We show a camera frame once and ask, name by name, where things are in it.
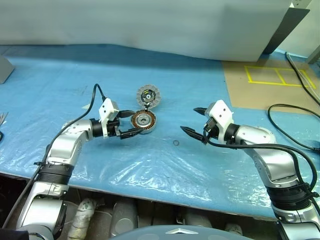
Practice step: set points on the gray rounded robot torso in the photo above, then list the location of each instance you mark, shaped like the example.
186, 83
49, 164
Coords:
185, 233

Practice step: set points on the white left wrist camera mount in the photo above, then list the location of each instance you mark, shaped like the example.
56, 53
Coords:
107, 108

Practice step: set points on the gray round motor cover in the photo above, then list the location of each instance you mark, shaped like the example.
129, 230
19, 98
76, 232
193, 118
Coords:
155, 96

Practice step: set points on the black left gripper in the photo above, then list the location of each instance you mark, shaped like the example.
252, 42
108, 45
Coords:
113, 123

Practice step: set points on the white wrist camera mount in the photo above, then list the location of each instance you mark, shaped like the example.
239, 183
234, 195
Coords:
107, 108
221, 112

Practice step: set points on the blue plastic table sheet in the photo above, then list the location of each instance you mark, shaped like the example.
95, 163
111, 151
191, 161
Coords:
150, 165

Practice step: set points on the white wrapped rounded shape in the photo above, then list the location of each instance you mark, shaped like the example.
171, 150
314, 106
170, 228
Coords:
82, 215

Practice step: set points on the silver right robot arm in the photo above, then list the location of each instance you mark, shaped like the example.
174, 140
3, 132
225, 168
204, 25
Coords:
272, 160

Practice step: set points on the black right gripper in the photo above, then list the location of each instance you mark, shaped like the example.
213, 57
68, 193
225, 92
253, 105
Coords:
211, 131

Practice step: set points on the white backdrop board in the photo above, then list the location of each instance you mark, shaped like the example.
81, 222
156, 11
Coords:
150, 25

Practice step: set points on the motor stator with copper windings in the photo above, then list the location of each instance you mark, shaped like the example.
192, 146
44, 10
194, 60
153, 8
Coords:
137, 122

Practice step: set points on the gray rounded cylinder shape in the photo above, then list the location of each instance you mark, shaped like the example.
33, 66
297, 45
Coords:
123, 217

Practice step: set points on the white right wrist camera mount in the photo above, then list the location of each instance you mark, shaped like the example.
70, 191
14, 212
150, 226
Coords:
221, 112

